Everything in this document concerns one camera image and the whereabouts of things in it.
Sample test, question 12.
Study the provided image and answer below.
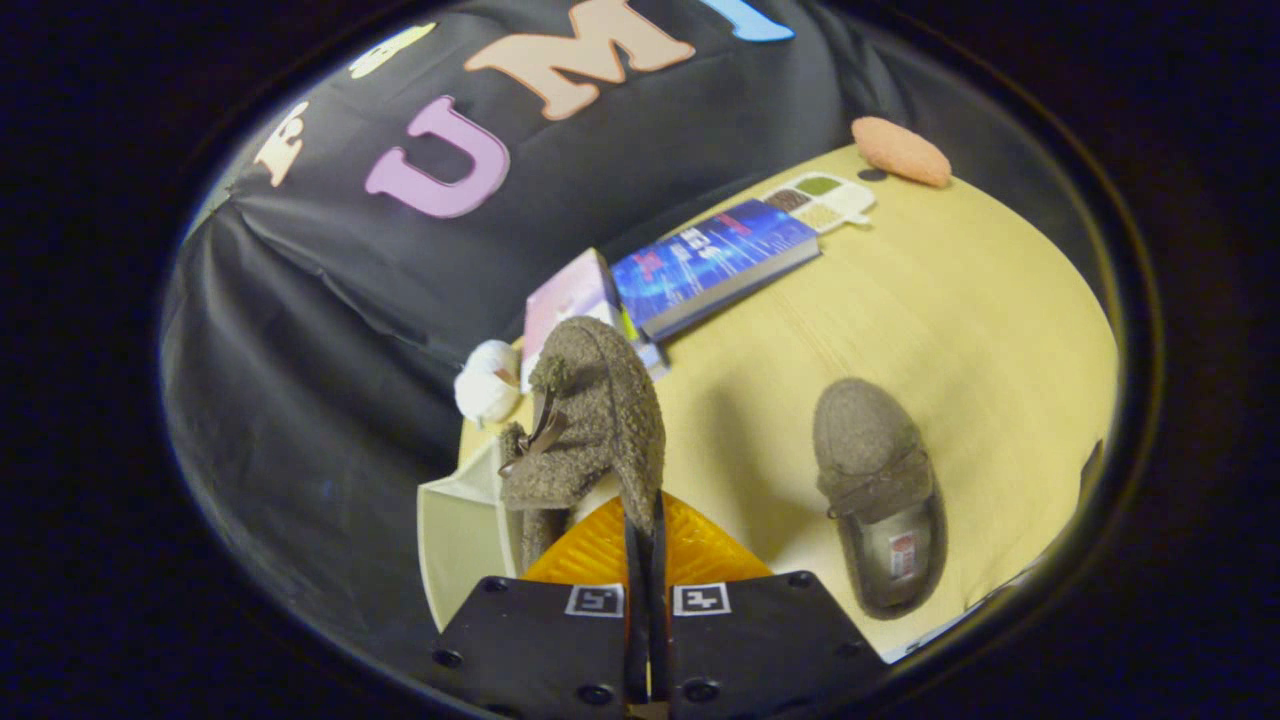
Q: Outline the black backdrop cloth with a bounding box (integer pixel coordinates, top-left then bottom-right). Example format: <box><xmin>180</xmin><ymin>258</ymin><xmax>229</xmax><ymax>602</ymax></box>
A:
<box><xmin>160</xmin><ymin>0</ymin><xmax>1101</xmax><ymax>691</ymax></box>

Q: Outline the orange oval sponge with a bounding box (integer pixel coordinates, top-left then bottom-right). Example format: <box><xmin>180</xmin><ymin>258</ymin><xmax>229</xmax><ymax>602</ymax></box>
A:
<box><xmin>851</xmin><ymin>116</ymin><xmax>953</xmax><ymax>190</ymax></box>

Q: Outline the white divided tray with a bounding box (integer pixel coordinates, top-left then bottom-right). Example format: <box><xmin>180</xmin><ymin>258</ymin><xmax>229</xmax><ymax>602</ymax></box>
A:
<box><xmin>762</xmin><ymin>172</ymin><xmax>878</xmax><ymax>235</ymax></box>

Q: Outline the white plush toy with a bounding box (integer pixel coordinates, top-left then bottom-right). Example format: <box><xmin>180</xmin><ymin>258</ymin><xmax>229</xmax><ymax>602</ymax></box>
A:
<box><xmin>454</xmin><ymin>339</ymin><xmax>523</xmax><ymax>427</ymax></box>

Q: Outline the grey-brown felt shoe with tassel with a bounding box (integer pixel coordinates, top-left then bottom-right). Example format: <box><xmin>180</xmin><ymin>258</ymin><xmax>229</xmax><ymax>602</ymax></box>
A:
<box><xmin>498</xmin><ymin>316</ymin><xmax>667</xmax><ymax>573</ymax></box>

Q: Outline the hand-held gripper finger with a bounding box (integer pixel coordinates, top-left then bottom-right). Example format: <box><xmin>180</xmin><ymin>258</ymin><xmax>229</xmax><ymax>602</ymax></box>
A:
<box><xmin>648</xmin><ymin>490</ymin><xmax>889</xmax><ymax>707</ymax></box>
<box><xmin>430</xmin><ymin>497</ymin><xmax>653</xmax><ymax>714</ymax></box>

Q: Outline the pink book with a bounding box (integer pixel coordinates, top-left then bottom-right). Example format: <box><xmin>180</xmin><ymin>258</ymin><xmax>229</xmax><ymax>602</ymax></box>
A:
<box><xmin>520</xmin><ymin>247</ymin><xmax>669</xmax><ymax>393</ymax></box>

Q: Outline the blue hardcover book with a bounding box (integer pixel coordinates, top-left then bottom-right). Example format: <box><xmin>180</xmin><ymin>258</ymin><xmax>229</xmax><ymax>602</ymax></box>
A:
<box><xmin>610</xmin><ymin>198</ymin><xmax>823</xmax><ymax>343</ymax></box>

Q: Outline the cream storage box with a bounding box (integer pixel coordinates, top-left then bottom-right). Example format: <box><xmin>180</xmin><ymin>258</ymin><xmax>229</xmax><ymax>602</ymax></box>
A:
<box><xmin>417</xmin><ymin>438</ymin><xmax>626</xmax><ymax>633</ymax></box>

